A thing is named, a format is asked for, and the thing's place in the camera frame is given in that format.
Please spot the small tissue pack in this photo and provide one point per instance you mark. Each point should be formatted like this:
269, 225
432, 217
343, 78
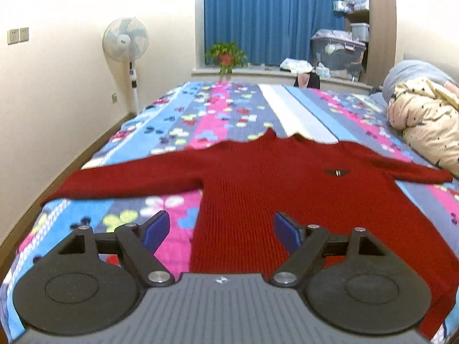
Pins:
323, 71

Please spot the floral striped bed sheet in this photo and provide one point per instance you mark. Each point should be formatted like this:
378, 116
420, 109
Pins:
224, 307

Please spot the clear plastic storage bin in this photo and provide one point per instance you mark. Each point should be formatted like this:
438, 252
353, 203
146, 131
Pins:
337, 50

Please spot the red knit sweater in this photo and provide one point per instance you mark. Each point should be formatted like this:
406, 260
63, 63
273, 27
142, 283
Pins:
244, 184

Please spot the potted green plant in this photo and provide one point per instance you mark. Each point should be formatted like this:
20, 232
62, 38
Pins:
227, 56

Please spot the wall light switches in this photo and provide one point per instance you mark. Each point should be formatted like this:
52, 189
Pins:
15, 36

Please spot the blue window curtain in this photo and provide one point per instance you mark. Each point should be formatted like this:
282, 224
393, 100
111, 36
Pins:
269, 31

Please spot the dark bag on sill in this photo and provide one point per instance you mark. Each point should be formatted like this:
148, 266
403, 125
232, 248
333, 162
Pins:
307, 80

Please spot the white standing fan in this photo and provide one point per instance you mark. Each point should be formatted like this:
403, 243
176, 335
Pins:
126, 40

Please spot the cream star-print duvet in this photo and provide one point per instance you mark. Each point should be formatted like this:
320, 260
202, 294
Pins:
426, 114

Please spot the white clothes pile on sill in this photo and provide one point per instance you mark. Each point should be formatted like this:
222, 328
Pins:
296, 66

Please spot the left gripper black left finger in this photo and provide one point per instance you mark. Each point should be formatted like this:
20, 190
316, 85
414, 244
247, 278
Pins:
90, 281

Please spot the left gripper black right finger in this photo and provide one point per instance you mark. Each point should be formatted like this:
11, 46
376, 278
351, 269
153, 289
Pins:
352, 282

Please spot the grey blue pillow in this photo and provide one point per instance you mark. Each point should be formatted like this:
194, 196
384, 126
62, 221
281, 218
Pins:
413, 69

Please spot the wooden shelf unit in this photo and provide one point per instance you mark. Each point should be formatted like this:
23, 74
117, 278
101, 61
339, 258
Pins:
380, 56

